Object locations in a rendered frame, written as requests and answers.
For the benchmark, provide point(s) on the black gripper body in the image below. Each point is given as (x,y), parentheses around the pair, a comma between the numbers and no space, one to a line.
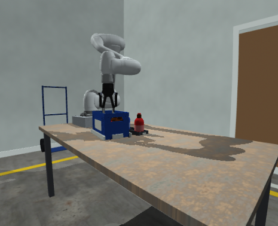
(107,87)

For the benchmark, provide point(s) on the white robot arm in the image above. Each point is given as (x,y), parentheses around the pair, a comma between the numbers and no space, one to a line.
(111,63)

